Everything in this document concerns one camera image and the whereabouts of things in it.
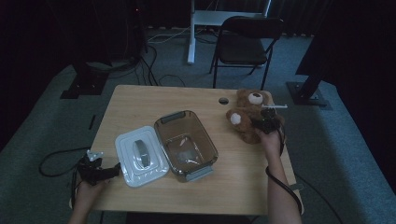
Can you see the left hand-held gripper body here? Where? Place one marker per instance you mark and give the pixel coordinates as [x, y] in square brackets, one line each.
[90, 171]

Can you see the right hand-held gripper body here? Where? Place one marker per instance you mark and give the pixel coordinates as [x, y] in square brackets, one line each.
[269, 123]

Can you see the brown teddy bear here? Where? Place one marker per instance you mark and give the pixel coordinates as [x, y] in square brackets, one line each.
[246, 124]

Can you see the transparent grey storage box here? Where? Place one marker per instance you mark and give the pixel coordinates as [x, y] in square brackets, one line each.
[186, 146]

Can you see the person's right hand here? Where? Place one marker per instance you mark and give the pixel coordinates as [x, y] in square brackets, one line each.
[272, 144]

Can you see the person's left hand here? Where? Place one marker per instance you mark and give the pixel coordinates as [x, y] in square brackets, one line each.
[85, 193]

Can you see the black slanted stand with base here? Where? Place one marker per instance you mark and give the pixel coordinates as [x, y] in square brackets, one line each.
[306, 93]

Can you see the black tape strip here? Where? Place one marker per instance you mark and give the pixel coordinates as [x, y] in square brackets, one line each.
[92, 122]

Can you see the grey tape piece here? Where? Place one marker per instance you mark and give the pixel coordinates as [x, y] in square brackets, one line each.
[298, 186]

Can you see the black folding chair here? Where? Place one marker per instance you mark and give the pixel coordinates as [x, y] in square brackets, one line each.
[243, 46]

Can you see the person's lap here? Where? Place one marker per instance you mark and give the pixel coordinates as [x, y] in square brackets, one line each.
[186, 218]

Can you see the black stand with flat base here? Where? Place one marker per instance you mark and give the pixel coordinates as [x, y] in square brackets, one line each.
[85, 84]

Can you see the white desk frame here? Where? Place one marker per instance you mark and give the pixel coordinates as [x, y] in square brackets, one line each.
[193, 31]

